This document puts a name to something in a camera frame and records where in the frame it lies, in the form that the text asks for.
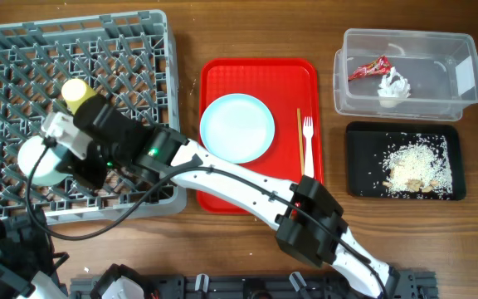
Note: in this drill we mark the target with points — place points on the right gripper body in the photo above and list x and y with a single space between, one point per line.
94 168

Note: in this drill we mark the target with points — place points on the red plastic tray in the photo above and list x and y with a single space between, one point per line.
283 85

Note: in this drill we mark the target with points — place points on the red snack wrapper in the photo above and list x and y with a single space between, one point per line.
378 67

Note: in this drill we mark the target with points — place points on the grey dishwasher rack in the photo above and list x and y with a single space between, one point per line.
130 59

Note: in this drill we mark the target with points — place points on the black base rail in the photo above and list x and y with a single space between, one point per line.
411 285

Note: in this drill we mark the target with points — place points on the white napkin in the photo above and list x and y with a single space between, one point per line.
393 85

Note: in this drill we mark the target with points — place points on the light blue plate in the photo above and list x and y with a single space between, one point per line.
237 127

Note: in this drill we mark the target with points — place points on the wooden chopstick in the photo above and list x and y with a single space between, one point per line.
301 141

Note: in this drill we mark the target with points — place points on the white plastic fork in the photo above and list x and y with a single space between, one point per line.
308 132

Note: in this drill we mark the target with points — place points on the black waste tray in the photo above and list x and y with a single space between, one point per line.
365 141

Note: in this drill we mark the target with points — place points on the rice and food scraps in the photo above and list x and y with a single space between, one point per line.
415 166

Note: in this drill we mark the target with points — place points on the clear plastic bin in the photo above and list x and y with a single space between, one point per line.
441 68

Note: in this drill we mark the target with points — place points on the green bowl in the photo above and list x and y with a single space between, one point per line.
46 173

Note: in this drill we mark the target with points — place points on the yellow cup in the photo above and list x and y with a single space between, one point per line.
75 92

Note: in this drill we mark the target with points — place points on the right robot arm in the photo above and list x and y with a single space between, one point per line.
308 221

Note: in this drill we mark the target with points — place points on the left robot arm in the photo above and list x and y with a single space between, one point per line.
28 261

